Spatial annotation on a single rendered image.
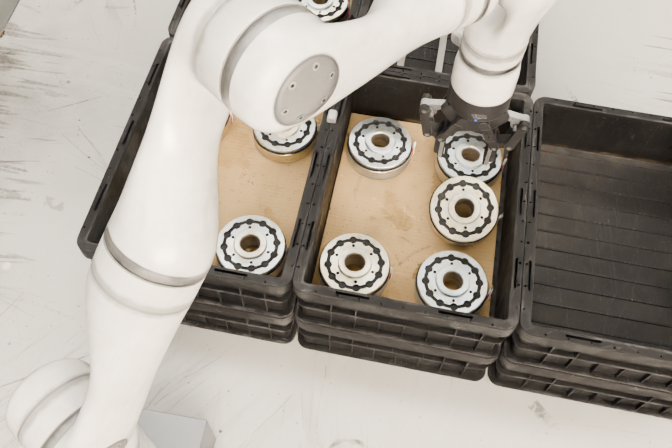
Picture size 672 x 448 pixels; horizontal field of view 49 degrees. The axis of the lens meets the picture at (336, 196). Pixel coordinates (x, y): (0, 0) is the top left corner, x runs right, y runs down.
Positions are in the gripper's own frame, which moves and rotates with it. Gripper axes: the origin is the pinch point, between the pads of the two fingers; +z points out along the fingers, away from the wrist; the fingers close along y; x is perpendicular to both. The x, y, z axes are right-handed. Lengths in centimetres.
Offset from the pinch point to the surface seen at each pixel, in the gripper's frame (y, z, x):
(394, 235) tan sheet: -7.3, 18.3, -5.0
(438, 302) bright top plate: 0.5, 15.4, -15.7
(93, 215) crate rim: -48, 7, -16
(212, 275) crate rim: -29.8, 7.8, -21.4
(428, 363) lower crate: 1.2, 28.7, -20.2
